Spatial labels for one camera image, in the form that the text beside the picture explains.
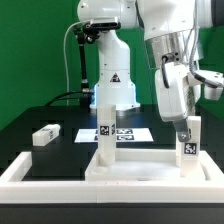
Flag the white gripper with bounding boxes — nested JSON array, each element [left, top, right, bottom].
[[155, 62, 224, 142]]

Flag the white desk top panel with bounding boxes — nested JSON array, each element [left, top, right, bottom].
[[85, 148, 206, 181]]

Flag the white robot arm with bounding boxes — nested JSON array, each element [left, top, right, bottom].
[[77, 0, 224, 142]]

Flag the white marker tag sheet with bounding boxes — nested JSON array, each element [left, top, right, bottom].
[[74, 128, 153, 143]]

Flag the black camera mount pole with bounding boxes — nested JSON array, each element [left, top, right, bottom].
[[79, 42, 89, 94]]

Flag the black cables at base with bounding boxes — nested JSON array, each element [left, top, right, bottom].
[[44, 89, 84, 108]]

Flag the black camera on mount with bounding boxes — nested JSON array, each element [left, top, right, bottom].
[[73, 20, 121, 45]]

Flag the white camera cable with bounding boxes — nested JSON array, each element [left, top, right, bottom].
[[63, 20, 90, 107]]

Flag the white U-shaped frame fixture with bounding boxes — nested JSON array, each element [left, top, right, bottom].
[[0, 152, 224, 204]]

